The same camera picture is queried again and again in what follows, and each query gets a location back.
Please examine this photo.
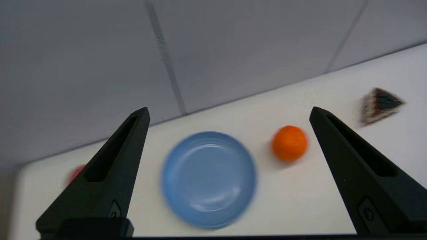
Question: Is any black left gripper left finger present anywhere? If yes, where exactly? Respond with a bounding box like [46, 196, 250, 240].
[35, 107, 150, 236]

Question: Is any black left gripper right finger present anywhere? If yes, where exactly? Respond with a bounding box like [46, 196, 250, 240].
[309, 106, 427, 236]

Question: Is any orange fruit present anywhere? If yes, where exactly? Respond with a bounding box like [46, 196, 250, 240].
[271, 125, 309, 163]

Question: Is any chocolate cake slice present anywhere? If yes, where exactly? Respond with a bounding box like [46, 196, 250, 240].
[360, 87, 406, 126]

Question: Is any blue plate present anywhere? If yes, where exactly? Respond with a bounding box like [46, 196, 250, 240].
[161, 131, 258, 230]

